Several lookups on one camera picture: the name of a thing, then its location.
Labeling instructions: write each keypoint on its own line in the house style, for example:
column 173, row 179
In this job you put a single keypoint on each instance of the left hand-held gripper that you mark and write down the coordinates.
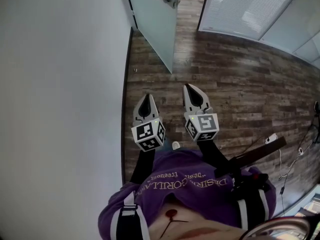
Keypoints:
column 147, row 135

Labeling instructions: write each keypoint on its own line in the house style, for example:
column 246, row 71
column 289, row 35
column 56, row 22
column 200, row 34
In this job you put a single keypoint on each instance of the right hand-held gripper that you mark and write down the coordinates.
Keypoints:
column 205, row 125

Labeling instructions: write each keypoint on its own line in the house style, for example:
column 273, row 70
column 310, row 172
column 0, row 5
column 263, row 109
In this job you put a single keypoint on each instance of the frosted glass door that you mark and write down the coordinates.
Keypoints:
column 155, row 34

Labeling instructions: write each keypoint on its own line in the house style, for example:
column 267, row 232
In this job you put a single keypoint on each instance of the person's left forearm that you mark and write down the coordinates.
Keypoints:
column 143, row 166

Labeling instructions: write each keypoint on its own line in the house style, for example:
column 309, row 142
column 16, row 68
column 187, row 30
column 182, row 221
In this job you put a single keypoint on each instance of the person's right forearm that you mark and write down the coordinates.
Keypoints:
column 212, row 156

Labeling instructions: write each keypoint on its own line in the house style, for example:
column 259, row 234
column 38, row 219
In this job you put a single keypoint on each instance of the blue jeans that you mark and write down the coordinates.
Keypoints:
column 167, row 142

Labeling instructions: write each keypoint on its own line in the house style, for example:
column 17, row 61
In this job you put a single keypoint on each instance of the person's left white shoe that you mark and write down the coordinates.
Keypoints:
column 176, row 145

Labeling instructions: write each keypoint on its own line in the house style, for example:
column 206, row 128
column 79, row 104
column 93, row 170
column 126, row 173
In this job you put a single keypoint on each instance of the purple printed shirt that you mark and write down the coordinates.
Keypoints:
column 200, row 196

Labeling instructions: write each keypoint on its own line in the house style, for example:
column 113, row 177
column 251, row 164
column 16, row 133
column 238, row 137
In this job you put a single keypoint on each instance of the glass partition with blinds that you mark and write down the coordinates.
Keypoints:
column 245, row 9

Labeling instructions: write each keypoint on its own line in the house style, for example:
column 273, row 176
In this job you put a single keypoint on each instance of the small white plug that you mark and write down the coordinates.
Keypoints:
column 300, row 151

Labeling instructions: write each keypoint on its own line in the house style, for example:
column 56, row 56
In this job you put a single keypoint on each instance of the person's face and neck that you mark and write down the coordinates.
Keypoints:
column 200, row 226

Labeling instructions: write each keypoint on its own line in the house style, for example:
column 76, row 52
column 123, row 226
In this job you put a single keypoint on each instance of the person's eyeglasses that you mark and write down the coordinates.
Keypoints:
column 275, row 226

